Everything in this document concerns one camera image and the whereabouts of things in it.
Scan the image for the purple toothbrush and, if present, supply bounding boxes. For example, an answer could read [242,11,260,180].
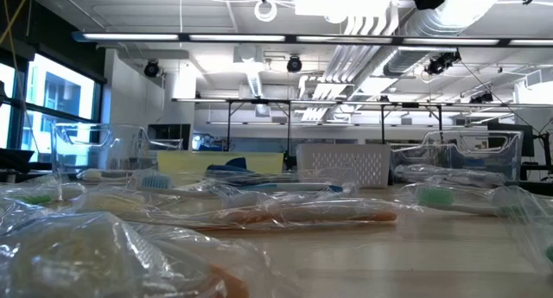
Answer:
[395,163,506,183]
[425,171,507,189]

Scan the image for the blue plastic scoop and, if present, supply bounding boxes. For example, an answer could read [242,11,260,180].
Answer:
[206,156,256,174]

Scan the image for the clear plastic bin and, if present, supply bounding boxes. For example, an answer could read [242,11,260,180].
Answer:
[50,123,185,181]
[390,129,524,187]

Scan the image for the black monitor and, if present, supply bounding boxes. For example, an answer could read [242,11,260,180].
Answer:
[486,120,536,158]
[146,123,193,152]

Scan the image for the white perforated plastic basket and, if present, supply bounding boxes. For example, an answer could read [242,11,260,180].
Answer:
[296,143,392,189]

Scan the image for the long ceiling light strip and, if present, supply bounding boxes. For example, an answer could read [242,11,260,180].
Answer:
[71,31,553,48]

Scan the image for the yellow plastic bin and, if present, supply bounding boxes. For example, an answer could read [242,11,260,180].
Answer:
[156,149,285,186]

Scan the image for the window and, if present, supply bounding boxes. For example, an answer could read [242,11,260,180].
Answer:
[0,51,105,165]

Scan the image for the silver ventilation duct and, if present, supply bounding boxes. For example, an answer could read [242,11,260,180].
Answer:
[382,0,505,79]

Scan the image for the white cable coil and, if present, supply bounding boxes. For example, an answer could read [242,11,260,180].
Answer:
[252,0,279,23]

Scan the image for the distant black workstation frame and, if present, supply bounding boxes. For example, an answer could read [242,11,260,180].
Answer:
[171,97,446,157]

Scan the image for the yellow hanging cord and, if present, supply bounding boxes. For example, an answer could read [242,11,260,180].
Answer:
[0,0,32,47]

